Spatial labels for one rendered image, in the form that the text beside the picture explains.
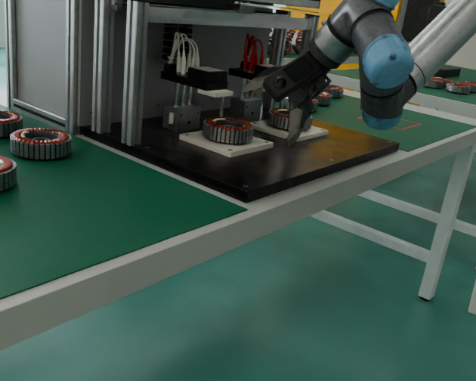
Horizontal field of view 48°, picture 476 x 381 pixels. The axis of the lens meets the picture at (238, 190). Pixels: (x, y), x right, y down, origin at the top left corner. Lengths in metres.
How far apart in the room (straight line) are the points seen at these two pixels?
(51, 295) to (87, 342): 1.18
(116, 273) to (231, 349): 1.16
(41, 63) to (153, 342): 0.95
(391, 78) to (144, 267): 0.48
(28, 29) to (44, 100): 0.17
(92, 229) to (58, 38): 0.59
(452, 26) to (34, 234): 0.80
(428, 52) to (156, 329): 1.26
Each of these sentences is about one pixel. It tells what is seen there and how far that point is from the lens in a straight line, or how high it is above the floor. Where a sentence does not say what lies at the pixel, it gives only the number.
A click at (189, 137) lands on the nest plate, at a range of 1.18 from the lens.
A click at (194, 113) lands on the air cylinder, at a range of 1.28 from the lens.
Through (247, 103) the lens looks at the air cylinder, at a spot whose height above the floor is 0.82.
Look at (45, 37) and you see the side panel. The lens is 1.32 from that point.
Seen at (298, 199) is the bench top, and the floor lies 0.74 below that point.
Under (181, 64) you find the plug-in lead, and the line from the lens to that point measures 1.23.
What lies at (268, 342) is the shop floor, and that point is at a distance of 1.89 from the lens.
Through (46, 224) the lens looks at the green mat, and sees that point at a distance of 0.81.
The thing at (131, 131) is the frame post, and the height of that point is 0.80.
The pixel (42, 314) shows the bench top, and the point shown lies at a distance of 0.66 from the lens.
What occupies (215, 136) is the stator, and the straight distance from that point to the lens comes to 1.15.
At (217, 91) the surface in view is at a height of 0.88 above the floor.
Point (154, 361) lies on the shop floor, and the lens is 1.75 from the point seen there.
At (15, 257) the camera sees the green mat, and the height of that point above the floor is 0.75.
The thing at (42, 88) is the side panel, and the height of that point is 0.82.
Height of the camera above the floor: 1.09
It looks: 20 degrees down
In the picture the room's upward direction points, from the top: 7 degrees clockwise
